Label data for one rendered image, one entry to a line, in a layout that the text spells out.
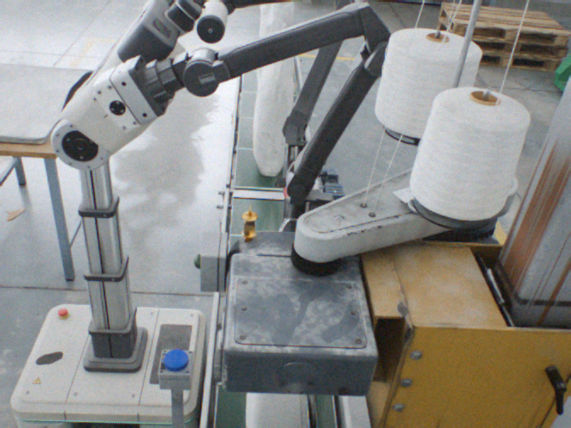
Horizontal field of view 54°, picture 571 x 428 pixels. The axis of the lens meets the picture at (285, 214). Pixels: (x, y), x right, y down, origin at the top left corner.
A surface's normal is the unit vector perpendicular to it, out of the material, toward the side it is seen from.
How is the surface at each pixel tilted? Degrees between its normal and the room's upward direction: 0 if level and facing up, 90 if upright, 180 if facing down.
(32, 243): 0
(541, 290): 90
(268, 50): 87
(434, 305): 0
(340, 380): 90
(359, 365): 90
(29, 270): 0
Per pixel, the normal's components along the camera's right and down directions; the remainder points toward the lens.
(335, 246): 0.44, 0.55
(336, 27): -0.06, 0.54
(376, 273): 0.09, -0.82
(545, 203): -1.00, -0.05
